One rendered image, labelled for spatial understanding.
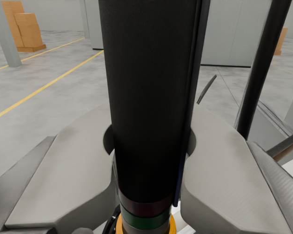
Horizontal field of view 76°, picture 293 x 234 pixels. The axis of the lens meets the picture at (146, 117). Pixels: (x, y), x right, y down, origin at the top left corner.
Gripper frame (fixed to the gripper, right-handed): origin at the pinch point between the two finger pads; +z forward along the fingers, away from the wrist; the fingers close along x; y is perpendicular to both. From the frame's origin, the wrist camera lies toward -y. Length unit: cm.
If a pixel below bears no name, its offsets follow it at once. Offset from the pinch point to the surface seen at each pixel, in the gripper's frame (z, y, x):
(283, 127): 74, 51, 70
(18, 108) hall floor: 261, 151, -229
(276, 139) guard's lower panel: 76, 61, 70
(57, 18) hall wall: 1290, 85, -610
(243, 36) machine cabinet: 527, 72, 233
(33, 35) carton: 703, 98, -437
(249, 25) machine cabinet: 527, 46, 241
